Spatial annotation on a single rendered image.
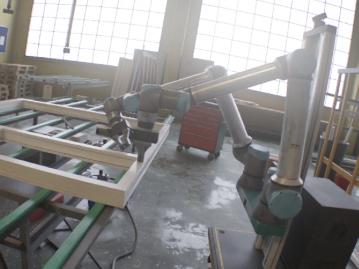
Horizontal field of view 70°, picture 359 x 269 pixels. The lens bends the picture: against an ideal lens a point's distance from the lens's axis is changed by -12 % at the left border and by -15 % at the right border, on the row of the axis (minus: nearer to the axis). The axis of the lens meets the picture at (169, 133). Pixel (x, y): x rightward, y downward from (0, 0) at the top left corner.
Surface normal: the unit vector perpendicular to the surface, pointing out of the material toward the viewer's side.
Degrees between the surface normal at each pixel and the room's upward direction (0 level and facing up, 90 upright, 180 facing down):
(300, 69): 82
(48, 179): 90
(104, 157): 90
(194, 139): 90
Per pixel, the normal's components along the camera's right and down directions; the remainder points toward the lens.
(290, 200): -0.22, 0.25
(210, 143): -0.45, 0.11
